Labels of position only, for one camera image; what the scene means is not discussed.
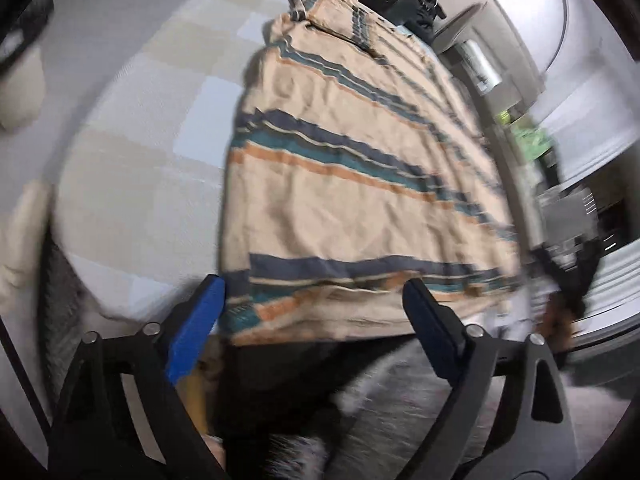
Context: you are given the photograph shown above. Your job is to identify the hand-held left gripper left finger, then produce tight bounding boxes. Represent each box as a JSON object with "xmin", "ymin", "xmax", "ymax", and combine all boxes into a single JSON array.
[{"xmin": 47, "ymin": 274, "xmax": 231, "ymax": 480}]

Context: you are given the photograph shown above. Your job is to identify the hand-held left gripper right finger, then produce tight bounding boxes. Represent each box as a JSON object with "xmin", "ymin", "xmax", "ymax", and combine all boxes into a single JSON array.
[{"xmin": 400, "ymin": 277, "xmax": 576, "ymax": 480}]

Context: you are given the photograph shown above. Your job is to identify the striped beige t-shirt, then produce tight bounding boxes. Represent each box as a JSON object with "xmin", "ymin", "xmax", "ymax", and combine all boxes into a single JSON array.
[{"xmin": 217, "ymin": 0, "xmax": 523, "ymax": 348}]

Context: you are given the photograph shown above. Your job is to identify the person's fluffy grey garment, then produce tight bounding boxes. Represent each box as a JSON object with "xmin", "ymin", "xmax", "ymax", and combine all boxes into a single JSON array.
[{"xmin": 265, "ymin": 337, "xmax": 640, "ymax": 480}]

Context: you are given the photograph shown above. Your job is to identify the green packets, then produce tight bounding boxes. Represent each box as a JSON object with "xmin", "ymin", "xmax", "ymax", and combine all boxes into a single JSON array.
[{"xmin": 510, "ymin": 120, "xmax": 553, "ymax": 161}]

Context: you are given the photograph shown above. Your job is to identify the cream cushion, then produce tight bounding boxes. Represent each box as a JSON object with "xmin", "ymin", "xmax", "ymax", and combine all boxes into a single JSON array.
[
  {"xmin": 0, "ymin": 180, "xmax": 53, "ymax": 303},
  {"xmin": 0, "ymin": 50, "xmax": 47, "ymax": 132}
]

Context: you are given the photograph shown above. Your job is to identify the white checked table cloth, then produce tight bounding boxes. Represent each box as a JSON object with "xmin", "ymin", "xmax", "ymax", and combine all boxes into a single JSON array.
[{"xmin": 50, "ymin": 0, "xmax": 501, "ymax": 333}]

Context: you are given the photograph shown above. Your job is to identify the silver metal cylinder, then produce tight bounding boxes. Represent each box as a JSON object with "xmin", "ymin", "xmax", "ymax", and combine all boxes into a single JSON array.
[{"xmin": 460, "ymin": 40, "xmax": 502, "ymax": 95}]

